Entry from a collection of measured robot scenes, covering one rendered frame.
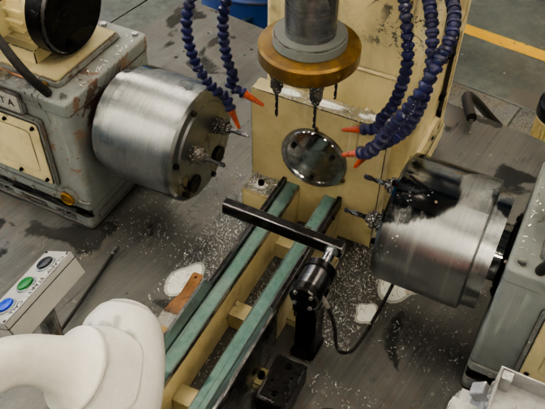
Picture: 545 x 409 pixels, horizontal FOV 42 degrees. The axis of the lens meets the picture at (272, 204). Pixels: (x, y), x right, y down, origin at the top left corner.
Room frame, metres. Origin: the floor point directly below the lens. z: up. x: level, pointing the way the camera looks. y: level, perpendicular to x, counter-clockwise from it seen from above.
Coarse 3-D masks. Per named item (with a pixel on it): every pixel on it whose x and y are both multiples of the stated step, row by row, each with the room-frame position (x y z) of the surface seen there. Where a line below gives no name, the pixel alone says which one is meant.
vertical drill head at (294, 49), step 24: (288, 0) 1.03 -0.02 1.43; (312, 0) 1.01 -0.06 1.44; (336, 0) 1.03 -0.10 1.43; (288, 24) 1.03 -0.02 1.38; (312, 24) 1.01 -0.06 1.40; (336, 24) 1.03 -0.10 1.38; (264, 48) 1.03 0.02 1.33; (288, 48) 1.00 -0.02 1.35; (312, 48) 1.00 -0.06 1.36; (336, 48) 1.00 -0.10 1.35; (360, 48) 1.04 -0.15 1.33; (288, 72) 0.97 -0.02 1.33; (312, 72) 0.96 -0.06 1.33; (336, 72) 0.97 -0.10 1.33; (312, 96) 0.98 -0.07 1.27; (336, 96) 1.07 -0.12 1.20
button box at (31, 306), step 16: (64, 256) 0.77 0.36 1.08; (32, 272) 0.75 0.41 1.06; (48, 272) 0.74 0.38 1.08; (64, 272) 0.75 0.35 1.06; (80, 272) 0.77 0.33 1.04; (16, 288) 0.72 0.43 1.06; (32, 288) 0.71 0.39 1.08; (48, 288) 0.71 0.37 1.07; (64, 288) 0.73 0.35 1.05; (16, 304) 0.67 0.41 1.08; (32, 304) 0.68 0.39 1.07; (48, 304) 0.69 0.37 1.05; (0, 320) 0.65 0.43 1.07; (16, 320) 0.65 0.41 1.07; (32, 320) 0.66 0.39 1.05; (0, 336) 0.64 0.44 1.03
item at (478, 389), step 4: (472, 384) 0.54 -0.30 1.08; (476, 384) 0.54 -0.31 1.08; (480, 384) 0.54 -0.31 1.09; (484, 384) 0.53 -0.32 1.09; (472, 388) 0.53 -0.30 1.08; (476, 388) 0.53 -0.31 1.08; (480, 388) 0.53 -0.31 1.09; (484, 388) 0.53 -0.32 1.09; (488, 388) 0.53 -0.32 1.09; (472, 392) 0.53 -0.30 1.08; (476, 392) 0.52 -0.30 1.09; (480, 392) 0.52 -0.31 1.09; (484, 392) 0.52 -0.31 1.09; (472, 396) 0.52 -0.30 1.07; (476, 396) 0.52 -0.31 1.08; (480, 396) 0.52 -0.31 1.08; (484, 396) 0.52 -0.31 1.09; (476, 400) 0.52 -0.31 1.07; (480, 400) 0.52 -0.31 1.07
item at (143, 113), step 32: (128, 96) 1.12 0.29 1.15; (160, 96) 1.11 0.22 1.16; (192, 96) 1.11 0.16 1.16; (96, 128) 1.10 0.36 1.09; (128, 128) 1.07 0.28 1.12; (160, 128) 1.05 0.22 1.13; (192, 128) 1.07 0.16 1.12; (224, 128) 1.13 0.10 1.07; (128, 160) 1.04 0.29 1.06; (160, 160) 1.01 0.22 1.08; (192, 160) 1.04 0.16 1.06; (160, 192) 1.03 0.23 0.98; (192, 192) 1.04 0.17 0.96
